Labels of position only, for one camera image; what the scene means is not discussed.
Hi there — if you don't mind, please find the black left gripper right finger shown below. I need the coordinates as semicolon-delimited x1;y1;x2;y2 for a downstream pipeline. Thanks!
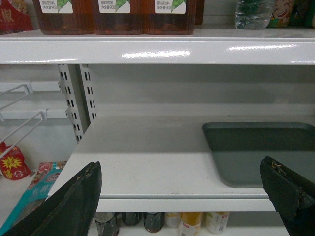
260;156;315;236

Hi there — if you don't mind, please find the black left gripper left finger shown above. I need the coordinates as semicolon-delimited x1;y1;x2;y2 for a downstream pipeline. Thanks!
4;161;102;236

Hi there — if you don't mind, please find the grey silver tray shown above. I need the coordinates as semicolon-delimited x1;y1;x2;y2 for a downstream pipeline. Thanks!
202;122;315;188

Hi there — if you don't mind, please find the teal snack bag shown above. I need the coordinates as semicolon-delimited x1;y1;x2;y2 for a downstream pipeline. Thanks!
0;161;67;235

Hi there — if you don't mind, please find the red snack pouch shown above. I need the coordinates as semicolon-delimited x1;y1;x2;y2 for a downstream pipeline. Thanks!
0;146;32;181

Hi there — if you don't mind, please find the white upper shelf board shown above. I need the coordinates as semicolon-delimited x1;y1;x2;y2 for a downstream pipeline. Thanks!
0;25;315;65

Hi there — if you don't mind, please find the clear water bottle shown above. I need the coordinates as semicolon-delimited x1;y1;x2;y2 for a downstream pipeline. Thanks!
234;0;275;30

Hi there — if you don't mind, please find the brown tea bottle left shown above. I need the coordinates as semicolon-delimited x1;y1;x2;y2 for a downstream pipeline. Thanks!
33;0;95;35

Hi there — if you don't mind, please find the brown tea bottle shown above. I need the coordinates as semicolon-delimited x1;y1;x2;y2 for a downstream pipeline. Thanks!
92;0;144;35
142;0;196;35
33;0;95;35

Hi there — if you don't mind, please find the brown tea bottle middle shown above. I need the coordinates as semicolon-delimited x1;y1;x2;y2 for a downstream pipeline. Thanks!
92;0;144;35

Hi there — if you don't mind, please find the brown tea bottle right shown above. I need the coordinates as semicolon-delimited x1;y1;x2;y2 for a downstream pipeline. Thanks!
142;0;196;35

